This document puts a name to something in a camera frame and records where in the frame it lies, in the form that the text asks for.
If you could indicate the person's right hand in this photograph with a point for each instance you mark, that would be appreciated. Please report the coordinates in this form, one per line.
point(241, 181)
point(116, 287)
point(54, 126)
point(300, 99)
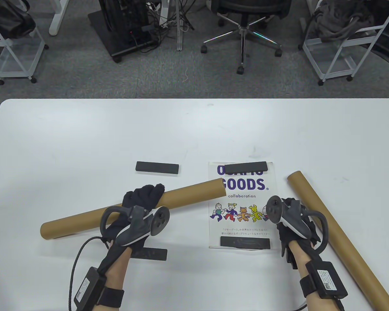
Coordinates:
point(291, 235)

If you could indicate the person's left hand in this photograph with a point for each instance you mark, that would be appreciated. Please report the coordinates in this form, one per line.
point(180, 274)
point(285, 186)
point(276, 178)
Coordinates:
point(146, 196)

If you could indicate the black bar weight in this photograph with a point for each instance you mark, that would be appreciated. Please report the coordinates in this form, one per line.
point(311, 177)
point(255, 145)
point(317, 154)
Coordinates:
point(246, 167)
point(157, 168)
point(152, 254)
point(243, 242)

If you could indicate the brown cardboard mailing tube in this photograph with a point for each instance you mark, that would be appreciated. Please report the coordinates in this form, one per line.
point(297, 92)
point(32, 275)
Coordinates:
point(188, 194)
point(343, 246)

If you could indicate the white poster purple lettering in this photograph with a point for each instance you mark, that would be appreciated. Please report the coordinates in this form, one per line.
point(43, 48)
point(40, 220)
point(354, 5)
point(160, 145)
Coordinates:
point(217, 233)

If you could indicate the black shoulder bag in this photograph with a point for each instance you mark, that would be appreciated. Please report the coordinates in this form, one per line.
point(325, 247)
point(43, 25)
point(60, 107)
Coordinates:
point(9, 19)

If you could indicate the person's left forearm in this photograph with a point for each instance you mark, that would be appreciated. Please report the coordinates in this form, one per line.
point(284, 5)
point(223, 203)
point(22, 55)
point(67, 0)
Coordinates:
point(118, 269)

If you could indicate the person's right forearm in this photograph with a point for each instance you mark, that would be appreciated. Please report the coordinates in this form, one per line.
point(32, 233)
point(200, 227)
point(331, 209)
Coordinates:
point(298, 256)

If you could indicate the grey white hand controller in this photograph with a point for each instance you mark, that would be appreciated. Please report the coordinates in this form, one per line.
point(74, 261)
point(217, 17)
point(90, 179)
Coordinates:
point(274, 209)
point(159, 222)

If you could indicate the black wrist sensor box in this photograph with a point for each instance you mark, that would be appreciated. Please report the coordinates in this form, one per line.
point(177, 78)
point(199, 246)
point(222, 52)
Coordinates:
point(87, 286)
point(327, 280)

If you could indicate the black wheeled platform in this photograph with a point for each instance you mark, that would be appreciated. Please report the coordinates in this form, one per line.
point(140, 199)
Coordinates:
point(116, 42)

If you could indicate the white wheeled cart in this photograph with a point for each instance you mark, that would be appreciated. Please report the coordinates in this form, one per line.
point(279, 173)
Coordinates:
point(16, 61)
point(330, 61)

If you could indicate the black computer tower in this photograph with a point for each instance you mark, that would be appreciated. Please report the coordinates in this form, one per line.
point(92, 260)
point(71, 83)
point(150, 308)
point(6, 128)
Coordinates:
point(123, 16)

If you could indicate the white desk leg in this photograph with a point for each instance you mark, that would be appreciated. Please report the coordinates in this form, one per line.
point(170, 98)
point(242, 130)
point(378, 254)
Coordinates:
point(59, 19)

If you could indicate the black office chair chrome base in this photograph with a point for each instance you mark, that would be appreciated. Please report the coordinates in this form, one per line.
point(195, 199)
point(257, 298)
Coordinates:
point(246, 6)

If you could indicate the grey crumpled cloth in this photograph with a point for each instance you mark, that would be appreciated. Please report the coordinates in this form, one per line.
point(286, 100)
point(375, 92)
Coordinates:
point(337, 19)

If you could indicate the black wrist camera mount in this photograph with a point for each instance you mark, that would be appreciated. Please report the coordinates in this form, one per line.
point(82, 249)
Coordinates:
point(291, 259)

